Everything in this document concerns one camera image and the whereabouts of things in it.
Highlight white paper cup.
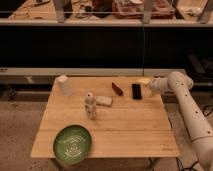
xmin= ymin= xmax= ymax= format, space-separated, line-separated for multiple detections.
xmin=56 ymin=75 xmax=72 ymax=96

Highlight green ceramic bowl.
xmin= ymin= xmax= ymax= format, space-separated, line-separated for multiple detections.
xmin=53 ymin=125 xmax=92 ymax=165

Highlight red plastic-wrapped bundle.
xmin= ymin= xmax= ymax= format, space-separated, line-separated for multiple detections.
xmin=112 ymin=0 xmax=175 ymax=19

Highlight beige sponge block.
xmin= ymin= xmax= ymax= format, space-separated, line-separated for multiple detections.
xmin=96 ymin=96 xmax=113 ymax=107

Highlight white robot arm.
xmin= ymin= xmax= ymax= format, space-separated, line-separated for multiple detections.
xmin=137 ymin=71 xmax=213 ymax=171

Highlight wooden table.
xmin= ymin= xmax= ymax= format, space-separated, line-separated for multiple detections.
xmin=31 ymin=77 xmax=179 ymax=158

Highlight brown red oblong object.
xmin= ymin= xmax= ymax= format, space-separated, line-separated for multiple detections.
xmin=112 ymin=82 xmax=123 ymax=96

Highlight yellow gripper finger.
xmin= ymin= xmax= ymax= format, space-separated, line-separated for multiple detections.
xmin=136 ymin=78 xmax=150 ymax=85

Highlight long shelf bench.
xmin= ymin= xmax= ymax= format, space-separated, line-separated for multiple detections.
xmin=0 ymin=0 xmax=213 ymax=27

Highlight white figurine bottle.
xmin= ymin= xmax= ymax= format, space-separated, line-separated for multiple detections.
xmin=84 ymin=93 xmax=97 ymax=120

